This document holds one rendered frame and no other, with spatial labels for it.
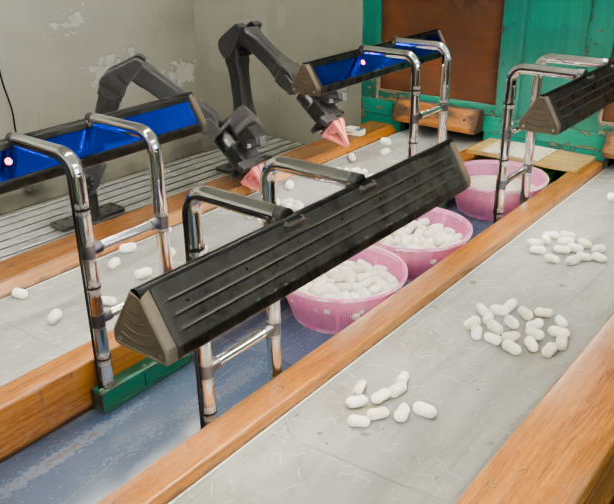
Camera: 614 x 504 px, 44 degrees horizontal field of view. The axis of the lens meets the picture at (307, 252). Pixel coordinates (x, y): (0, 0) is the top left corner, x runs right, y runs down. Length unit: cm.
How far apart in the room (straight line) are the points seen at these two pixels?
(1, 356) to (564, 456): 92
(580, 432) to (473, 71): 151
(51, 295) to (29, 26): 237
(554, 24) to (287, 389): 147
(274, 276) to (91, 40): 324
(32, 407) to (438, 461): 62
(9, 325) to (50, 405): 27
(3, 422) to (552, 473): 79
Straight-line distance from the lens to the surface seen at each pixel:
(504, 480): 105
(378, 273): 158
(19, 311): 155
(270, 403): 115
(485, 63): 242
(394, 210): 101
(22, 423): 127
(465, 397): 122
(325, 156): 228
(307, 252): 87
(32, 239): 206
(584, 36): 230
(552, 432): 114
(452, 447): 112
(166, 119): 145
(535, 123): 151
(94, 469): 122
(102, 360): 129
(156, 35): 424
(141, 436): 127
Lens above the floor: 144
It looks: 25 degrees down
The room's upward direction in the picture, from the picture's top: 1 degrees counter-clockwise
